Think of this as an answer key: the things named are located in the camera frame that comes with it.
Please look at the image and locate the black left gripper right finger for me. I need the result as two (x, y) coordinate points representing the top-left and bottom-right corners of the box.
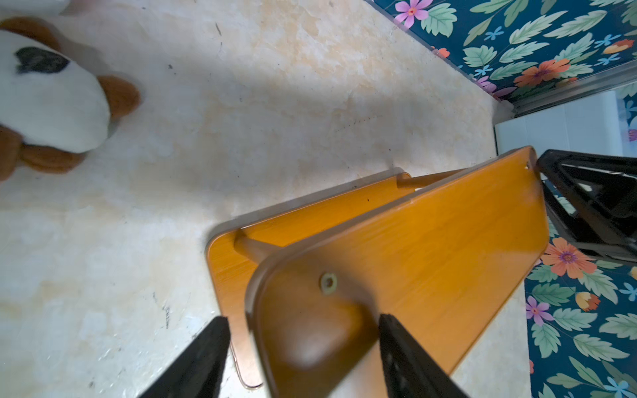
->
(378, 314), (467, 398)

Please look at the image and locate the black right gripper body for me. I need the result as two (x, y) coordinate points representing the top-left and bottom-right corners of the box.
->
(537, 149), (636, 261)

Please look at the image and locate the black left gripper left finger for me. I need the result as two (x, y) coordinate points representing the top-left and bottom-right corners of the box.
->
(141, 317), (231, 397)

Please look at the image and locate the brown white plush dog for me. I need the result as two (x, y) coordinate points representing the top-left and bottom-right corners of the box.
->
(1, 18), (141, 181)

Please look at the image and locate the white orange plush toy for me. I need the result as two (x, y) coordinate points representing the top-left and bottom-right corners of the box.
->
(1, 0), (95, 17)

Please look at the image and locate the pale blue wall box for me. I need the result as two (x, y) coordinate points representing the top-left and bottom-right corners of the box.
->
(494, 91), (636, 158)

